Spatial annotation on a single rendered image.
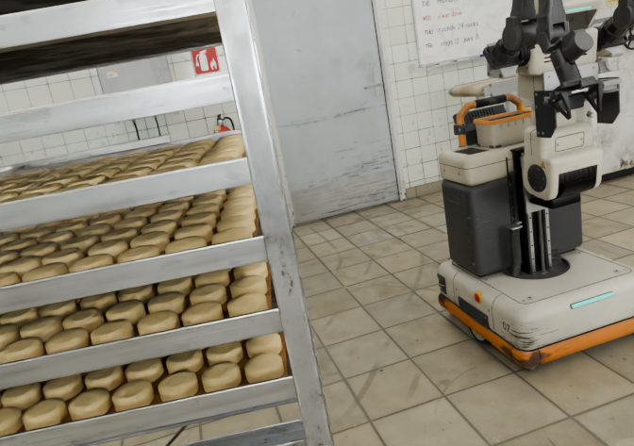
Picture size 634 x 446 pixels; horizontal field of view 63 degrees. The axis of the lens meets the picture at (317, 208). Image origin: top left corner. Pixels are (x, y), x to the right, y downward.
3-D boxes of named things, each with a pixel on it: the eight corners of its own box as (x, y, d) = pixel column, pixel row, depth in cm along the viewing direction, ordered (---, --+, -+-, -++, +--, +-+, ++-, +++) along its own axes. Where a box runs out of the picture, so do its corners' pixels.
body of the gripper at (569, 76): (596, 81, 147) (587, 57, 148) (565, 88, 145) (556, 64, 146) (582, 91, 153) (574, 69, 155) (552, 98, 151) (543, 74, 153)
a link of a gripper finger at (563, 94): (592, 110, 144) (580, 80, 146) (570, 115, 143) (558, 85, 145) (577, 120, 151) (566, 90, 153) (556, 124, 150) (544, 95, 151)
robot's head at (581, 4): (512, 21, 185) (528, -19, 172) (562, 12, 189) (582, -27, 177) (534, 45, 177) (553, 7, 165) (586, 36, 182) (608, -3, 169)
